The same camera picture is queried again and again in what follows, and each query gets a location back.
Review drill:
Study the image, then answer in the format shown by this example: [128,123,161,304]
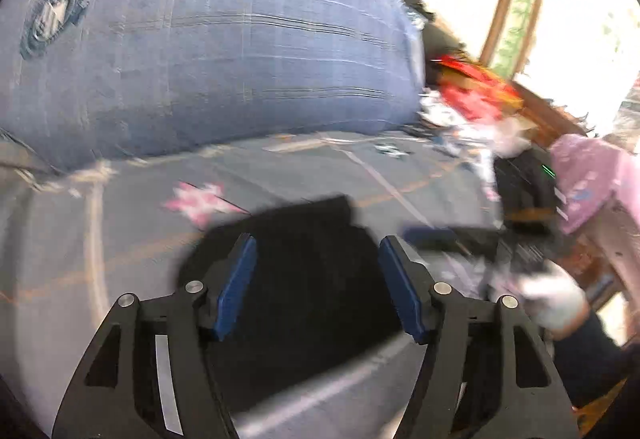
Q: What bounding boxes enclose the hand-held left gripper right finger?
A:
[377,235,581,439]

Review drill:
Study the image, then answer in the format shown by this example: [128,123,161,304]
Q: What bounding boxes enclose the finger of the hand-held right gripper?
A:
[402,225,501,256]

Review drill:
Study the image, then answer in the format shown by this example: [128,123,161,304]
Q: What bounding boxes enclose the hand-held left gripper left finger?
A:
[50,233,258,439]

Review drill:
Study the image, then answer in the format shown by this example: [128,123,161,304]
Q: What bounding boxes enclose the black pants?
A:
[177,194,431,420]

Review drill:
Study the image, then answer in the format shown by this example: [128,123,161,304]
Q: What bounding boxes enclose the person's right forearm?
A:
[550,311,640,410]

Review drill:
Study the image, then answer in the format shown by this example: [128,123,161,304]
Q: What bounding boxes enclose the person's right hand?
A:
[515,261,591,332]

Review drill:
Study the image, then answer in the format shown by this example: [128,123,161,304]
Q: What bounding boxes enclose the pink printed cloth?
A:
[550,134,640,310]

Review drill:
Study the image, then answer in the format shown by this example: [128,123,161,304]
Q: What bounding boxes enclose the red and yellow cloth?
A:
[417,52,528,157]

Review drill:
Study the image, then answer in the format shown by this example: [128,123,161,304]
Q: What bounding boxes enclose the grey printed bed sheet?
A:
[0,129,506,439]

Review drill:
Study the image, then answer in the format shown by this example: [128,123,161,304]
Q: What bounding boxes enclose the blue plaid pillow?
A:
[0,0,426,172]

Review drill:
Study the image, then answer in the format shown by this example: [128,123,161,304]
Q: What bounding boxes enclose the wooden bed frame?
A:
[510,79,596,140]

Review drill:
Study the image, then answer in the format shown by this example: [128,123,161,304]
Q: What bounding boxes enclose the wooden window frame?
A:
[480,0,640,130]

